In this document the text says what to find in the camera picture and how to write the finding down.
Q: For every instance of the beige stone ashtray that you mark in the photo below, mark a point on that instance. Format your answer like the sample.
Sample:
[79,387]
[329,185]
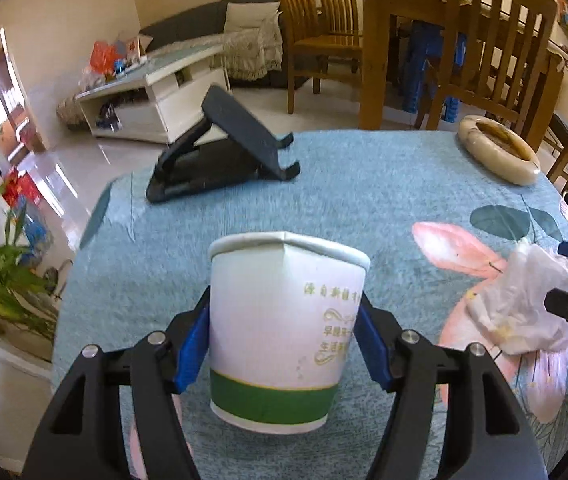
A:
[499,149]

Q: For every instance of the white green paper cup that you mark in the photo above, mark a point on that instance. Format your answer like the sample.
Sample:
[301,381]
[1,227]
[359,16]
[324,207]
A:
[282,314]

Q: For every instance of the black folding phone stand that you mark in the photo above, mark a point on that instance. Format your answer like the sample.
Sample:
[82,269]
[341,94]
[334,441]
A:
[228,146]

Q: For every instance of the dark sofa with lace cover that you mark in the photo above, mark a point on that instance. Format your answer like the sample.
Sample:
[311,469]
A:
[253,57]

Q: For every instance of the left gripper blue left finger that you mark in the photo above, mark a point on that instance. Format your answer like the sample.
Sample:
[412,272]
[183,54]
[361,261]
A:
[190,339]

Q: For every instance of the blue plastic stool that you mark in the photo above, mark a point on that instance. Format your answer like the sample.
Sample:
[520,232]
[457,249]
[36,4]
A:
[425,49]

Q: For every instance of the white sofa pillow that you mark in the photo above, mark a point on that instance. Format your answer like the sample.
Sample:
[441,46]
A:
[243,16]

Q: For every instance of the red plastic bag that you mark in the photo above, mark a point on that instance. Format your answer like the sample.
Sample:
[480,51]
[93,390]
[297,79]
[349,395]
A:
[103,57]

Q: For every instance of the left wooden dining chair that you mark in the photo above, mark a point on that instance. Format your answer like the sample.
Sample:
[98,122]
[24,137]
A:
[312,53]

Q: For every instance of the near wooden dining chair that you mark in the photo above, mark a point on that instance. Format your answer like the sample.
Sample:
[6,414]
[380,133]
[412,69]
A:
[506,44]

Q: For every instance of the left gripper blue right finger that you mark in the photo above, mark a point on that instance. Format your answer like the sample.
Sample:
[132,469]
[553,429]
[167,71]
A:
[374,330]

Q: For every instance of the white coffee table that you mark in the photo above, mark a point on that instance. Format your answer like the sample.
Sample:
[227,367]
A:
[158,101]

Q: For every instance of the wooden dining chair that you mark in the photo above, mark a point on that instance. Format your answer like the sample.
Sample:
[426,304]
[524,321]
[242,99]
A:
[506,44]
[312,53]

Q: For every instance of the wooden dining table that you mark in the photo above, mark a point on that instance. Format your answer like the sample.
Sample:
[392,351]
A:
[377,15]

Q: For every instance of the blue butterfly tablecloth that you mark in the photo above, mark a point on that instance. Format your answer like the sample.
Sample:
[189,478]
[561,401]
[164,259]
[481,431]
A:
[436,227]

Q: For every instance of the white tissue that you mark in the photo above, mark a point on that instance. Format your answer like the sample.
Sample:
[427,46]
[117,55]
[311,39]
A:
[511,311]

